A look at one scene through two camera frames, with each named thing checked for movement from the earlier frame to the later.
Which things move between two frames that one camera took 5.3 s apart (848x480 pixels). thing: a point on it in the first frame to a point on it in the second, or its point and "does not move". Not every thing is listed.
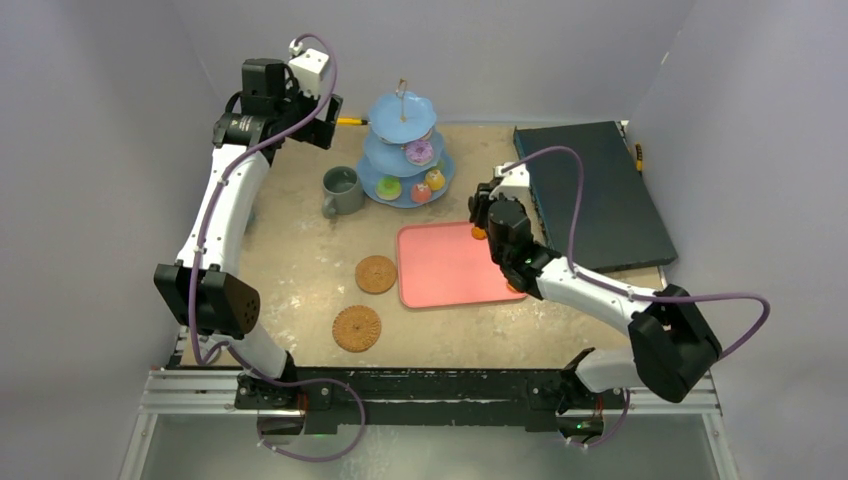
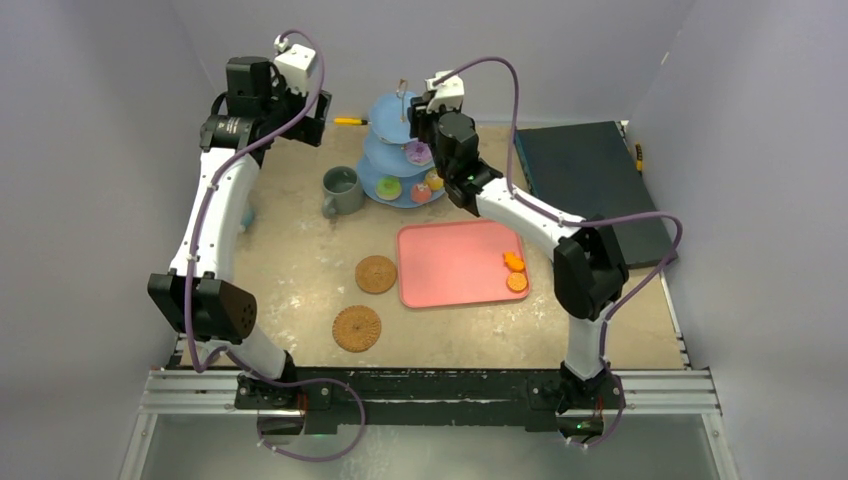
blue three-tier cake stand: (403, 166) does not move
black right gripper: (479, 208) to (418, 124)
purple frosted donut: (419, 152) does not move
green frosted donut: (388, 188) does not move
